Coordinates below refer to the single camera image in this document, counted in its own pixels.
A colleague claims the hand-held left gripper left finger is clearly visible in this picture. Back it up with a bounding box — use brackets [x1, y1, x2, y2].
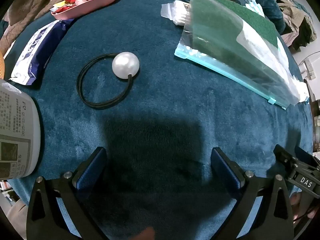
[26, 146, 108, 240]

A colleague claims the blue white striped cloth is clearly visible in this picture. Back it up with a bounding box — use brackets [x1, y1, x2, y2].
[244, 0, 264, 15]

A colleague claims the black hair tie with pearl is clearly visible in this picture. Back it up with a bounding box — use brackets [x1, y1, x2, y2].
[77, 52, 140, 110]

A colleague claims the pink oval tray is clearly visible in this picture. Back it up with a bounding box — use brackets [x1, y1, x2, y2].
[51, 0, 121, 20]

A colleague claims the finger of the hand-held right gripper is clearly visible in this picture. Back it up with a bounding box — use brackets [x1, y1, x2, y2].
[273, 144, 299, 174]

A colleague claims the bag of cotton swabs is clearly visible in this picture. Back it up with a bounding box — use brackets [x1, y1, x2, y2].
[161, 0, 194, 27]

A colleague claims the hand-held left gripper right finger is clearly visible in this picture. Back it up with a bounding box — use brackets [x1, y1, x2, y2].
[211, 147, 294, 240]

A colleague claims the white power strip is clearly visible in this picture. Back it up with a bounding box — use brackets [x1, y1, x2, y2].
[304, 59, 317, 80]

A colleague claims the dark blue snack packet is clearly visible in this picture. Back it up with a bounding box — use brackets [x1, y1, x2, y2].
[9, 19, 75, 87]

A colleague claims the white labelled container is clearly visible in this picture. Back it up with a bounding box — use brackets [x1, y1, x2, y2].
[0, 79, 42, 180]

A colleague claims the green scouring pad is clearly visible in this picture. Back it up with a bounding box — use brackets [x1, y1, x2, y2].
[189, 0, 279, 80]

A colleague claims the person's right hand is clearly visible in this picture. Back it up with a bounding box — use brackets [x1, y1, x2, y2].
[290, 192, 319, 222]

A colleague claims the clear zip bag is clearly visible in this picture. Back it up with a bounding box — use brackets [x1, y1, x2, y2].
[174, 0, 308, 110]

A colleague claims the pile of clothes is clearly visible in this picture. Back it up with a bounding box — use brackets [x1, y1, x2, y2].
[276, 0, 318, 53]

